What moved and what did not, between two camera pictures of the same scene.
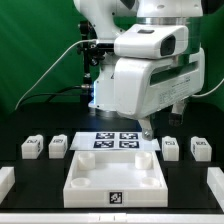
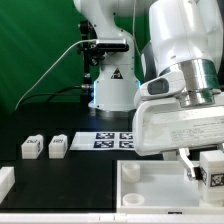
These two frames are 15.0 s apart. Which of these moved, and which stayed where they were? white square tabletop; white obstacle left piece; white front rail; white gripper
Moved: white square tabletop; white gripper
Stayed: white obstacle left piece; white front rail
